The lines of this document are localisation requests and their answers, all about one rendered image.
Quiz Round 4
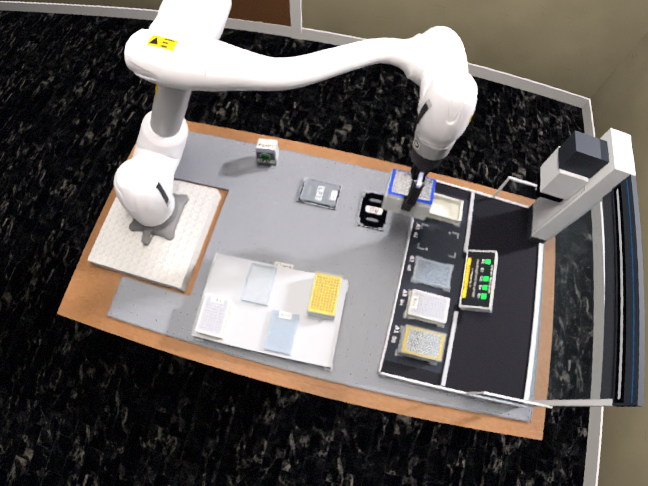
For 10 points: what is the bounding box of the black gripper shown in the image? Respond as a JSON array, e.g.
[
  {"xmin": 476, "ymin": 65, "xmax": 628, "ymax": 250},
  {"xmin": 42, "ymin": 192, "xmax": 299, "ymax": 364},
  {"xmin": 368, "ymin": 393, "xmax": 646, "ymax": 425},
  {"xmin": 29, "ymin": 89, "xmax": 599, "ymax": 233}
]
[{"xmin": 401, "ymin": 147, "xmax": 442, "ymax": 212}]

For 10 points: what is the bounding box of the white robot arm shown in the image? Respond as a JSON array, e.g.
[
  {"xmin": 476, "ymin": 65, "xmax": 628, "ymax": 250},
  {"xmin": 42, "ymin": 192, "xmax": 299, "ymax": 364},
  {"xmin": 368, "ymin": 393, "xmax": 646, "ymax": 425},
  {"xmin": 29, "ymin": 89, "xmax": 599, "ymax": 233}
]
[{"xmin": 114, "ymin": 0, "xmax": 477, "ymax": 245}]

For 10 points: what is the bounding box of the black flat nest plate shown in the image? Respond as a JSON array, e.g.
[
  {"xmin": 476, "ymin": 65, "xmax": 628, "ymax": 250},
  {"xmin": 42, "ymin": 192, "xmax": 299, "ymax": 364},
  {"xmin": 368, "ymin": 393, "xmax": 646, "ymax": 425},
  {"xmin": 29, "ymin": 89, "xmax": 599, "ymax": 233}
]
[{"xmin": 357, "ymin": 190, "xmax": 388, "ymax": 231}]

